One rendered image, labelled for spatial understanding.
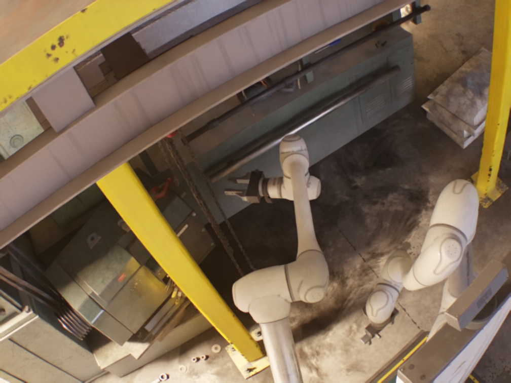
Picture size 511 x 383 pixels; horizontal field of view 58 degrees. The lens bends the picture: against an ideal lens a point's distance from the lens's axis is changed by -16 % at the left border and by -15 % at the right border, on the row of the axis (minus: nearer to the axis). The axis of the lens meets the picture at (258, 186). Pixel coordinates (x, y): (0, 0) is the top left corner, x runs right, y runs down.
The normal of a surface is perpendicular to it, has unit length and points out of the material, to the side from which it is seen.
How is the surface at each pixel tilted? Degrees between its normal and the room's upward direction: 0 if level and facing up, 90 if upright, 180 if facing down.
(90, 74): 78
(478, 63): 20
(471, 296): 29
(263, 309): 40
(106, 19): 90
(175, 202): 45
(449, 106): 65
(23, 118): 90
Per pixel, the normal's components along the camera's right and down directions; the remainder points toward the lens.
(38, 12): -0.23, -0.57
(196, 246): 0.75, 0.42
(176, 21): 0.44, 0.50
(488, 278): -0.49, -0.76
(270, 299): -0.06, 0.07
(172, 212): 0.37, -0.11
